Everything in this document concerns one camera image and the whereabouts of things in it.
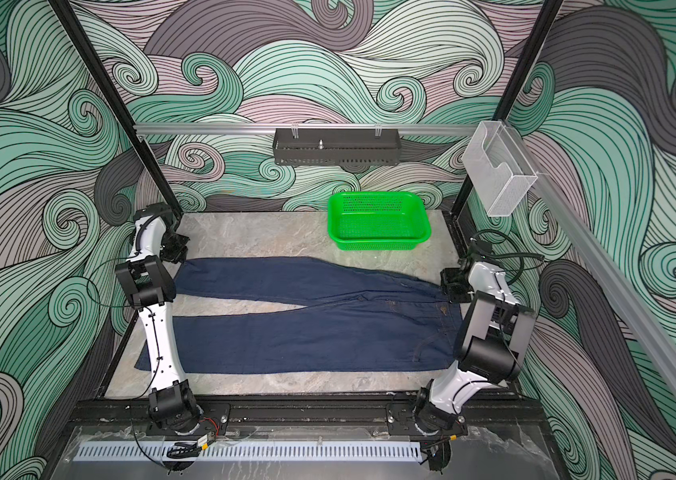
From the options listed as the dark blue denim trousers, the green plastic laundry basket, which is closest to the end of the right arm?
the dark blue denim trousers

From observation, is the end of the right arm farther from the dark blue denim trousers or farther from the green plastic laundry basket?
the green plastic laundry basket

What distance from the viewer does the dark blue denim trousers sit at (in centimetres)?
84
